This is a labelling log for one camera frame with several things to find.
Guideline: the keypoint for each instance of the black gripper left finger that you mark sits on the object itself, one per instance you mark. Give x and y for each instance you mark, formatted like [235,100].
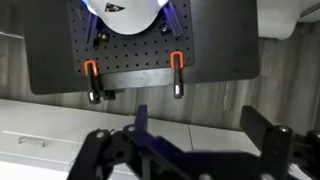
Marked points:
[151,157]

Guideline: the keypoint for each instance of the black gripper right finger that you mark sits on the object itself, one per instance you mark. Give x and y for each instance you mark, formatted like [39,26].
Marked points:
[275,143]

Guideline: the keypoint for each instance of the left orange black clamp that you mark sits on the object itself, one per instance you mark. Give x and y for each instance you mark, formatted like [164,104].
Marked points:
[95,90]

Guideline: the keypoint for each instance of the orange black clamp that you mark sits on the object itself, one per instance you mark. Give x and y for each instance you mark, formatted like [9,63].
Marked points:
[95,90]
[177,64]

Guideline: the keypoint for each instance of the right orange black clamp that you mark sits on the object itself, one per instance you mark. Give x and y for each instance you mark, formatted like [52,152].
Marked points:
[177,64]

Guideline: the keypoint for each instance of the black base table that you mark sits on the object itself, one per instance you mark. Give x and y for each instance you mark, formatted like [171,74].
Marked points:
[225,44]

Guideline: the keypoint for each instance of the white lower cabinet drawers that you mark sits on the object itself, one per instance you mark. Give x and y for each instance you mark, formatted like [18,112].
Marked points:
[65,129]

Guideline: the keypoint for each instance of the black perforated mounting board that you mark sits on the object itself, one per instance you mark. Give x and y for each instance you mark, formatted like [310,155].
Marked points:
[92,40]

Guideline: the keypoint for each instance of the silver drawer handle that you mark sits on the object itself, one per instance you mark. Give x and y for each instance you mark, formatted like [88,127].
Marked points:
[23,139]

